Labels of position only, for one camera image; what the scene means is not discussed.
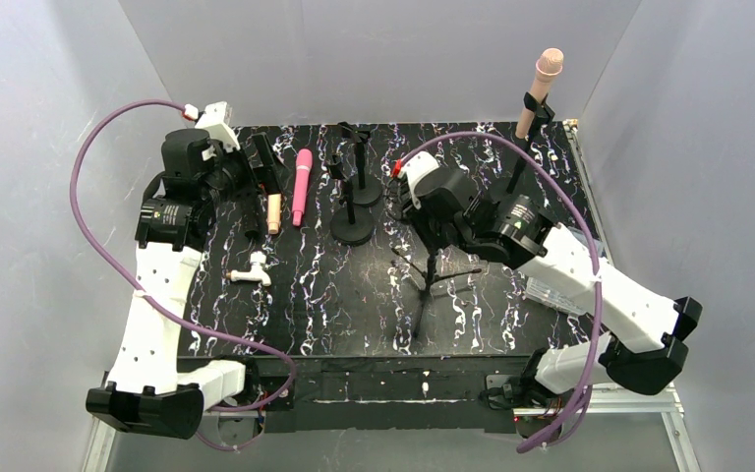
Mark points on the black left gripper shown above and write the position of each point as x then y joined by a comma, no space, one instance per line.
247,172

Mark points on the beige microphone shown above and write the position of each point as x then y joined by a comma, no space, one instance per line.
547,68
273,215

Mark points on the pink microphone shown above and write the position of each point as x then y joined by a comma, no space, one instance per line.
304,164

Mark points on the black round-base microphone stand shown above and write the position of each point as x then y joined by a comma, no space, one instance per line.
367,189

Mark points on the black tripod shock-mount stand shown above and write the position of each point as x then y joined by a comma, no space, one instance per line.
433,280

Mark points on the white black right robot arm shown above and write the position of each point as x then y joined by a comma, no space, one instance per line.
644,346

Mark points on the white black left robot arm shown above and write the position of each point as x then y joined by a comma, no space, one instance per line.
144,393

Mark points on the white plastic faucet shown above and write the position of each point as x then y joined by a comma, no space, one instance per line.
256,273

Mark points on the clear plastic parts box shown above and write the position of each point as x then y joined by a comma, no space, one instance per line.
560,293

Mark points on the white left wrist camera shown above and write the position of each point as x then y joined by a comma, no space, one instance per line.
216,120

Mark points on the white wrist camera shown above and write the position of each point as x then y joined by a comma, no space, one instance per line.
412,172
216,120

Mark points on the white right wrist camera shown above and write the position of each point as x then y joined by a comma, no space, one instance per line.
412,172

